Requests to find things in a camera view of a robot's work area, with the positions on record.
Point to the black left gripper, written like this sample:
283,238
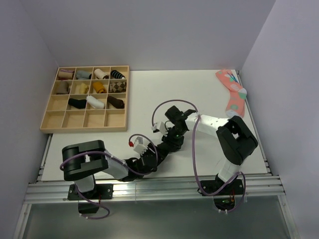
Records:
152,147

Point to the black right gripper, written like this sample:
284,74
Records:
167,138

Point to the wooden compartment tray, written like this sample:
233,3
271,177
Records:
59,117

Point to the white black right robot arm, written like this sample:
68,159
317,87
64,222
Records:
235,138

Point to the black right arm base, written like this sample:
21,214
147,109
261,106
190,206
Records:
227,202

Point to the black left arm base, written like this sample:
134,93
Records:
99,193

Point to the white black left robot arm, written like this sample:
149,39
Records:
83,160

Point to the dark brown rolled sock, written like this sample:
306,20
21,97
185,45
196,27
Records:
116,103

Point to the pink patterned sock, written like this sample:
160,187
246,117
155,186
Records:
238,94

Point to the brown checkered rolled sock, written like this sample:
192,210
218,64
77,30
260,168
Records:
118,87

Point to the white rolled sock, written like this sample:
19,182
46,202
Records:
95,103

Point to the black white striped sock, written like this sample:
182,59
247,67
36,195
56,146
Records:
116,74

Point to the mustard yellow rolled sock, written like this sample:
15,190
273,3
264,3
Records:
99,88

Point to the black rolled sock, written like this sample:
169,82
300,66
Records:
79,104

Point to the pale yellow rolled sock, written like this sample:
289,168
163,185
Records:
83,89

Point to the cream rolled sock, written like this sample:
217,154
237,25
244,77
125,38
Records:
99,74

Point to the grey rolled sock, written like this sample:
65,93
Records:
81,74

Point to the taupe rolled sock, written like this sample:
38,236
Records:
62,88

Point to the beige purple rolled sock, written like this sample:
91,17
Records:
67,74

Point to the aluminium frame rail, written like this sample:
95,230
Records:
42,192

